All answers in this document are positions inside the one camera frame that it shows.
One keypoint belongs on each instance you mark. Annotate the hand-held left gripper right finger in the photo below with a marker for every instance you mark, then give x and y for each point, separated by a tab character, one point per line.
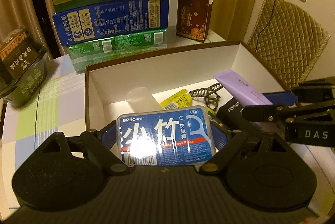
221	136

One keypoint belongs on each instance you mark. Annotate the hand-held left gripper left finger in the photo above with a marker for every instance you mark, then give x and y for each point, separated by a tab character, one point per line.
108	133

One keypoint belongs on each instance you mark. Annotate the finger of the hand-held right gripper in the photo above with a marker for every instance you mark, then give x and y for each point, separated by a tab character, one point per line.
261	114
282	98

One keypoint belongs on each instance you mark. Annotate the black product box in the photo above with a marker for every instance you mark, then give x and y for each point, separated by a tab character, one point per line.
230	111

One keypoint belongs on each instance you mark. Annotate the purple slim box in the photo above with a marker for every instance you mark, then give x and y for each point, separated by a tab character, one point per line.
240	85

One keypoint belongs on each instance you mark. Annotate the clear plastic box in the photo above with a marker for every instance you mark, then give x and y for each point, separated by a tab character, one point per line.
140	101

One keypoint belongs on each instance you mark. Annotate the blue floss pick box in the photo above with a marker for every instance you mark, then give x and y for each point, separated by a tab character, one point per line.
167	137

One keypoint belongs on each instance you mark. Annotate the yellow snack packet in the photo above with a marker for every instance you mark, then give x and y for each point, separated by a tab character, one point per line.
176	101

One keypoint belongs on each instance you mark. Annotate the brown cardboard box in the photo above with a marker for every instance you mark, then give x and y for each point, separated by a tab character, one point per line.
117	77

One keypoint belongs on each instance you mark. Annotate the checked cloth desktop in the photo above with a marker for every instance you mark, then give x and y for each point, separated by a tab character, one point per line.
39	121

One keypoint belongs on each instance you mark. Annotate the quilted chair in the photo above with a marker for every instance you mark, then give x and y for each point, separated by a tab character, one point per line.
290	40

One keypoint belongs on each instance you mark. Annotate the green carton box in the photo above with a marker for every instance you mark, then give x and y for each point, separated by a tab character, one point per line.
117	46

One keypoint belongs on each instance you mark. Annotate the dark green food package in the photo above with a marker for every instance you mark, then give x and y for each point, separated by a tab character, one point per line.
23	69

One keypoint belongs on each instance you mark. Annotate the blue carton box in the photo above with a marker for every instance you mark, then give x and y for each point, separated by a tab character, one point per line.
112	19

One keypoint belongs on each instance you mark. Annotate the dark red paper bag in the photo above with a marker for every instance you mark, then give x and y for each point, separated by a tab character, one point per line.
192	17

